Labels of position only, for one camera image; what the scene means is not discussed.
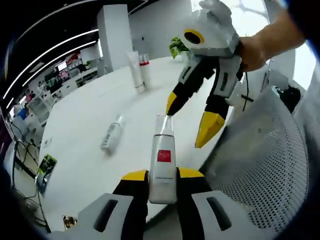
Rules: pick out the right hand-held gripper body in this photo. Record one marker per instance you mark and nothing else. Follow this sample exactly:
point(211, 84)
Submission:
point(215, 37)

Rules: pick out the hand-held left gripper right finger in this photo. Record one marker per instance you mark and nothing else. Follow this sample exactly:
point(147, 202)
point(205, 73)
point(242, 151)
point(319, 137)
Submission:
point(192, 195)

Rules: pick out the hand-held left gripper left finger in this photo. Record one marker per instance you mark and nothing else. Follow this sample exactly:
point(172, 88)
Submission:
point(132, 195)

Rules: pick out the red collar clear cap skincare bottle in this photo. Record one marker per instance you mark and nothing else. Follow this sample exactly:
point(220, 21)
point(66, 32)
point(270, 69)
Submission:
point(147, 72)

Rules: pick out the white skincare squeeze tube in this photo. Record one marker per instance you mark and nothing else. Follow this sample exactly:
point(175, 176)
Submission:
point(136, 72)

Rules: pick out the gold foil packet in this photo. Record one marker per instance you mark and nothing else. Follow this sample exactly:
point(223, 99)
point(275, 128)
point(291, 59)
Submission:
point(70, 222)

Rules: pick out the green black snack packet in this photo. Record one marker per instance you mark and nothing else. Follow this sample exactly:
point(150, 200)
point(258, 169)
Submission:
point(46, 172)

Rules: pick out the person's right hand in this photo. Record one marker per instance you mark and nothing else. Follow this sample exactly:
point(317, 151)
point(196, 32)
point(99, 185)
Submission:
point(252, 53)

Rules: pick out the green potted plant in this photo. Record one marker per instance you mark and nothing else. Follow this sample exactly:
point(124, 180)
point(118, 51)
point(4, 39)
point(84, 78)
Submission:
point(177, 47)

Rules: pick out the grey mesh office chair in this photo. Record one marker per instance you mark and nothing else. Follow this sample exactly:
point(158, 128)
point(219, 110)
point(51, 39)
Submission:
point(262, 162)

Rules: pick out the small white table label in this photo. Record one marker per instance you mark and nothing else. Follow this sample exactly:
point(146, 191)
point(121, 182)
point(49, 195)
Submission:
point(47, 142)

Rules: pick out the ceiling light strip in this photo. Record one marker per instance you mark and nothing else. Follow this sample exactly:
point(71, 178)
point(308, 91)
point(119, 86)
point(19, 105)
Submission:
point(50, 62)
point(45, 53)

